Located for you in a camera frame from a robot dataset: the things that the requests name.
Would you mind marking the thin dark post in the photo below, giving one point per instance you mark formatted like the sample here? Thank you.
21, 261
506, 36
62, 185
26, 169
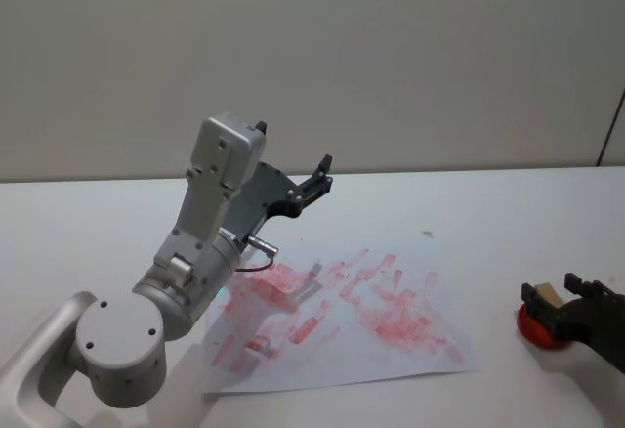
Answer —
610, 127

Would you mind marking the beige wooden stamp block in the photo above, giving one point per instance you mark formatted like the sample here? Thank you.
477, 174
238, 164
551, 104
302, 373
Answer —
549, 295

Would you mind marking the white paper with red stamps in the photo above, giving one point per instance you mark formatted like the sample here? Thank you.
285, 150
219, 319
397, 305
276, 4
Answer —
390, 311

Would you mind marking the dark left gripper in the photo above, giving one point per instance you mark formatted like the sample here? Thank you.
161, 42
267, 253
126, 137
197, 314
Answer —
261, 193

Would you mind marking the round red ink pad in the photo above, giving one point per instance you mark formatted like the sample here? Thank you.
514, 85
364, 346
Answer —
534, 332

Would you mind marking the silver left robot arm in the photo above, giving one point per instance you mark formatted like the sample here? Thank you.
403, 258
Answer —
117, 335

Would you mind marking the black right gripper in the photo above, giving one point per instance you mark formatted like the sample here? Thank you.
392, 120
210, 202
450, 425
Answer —
598, 318

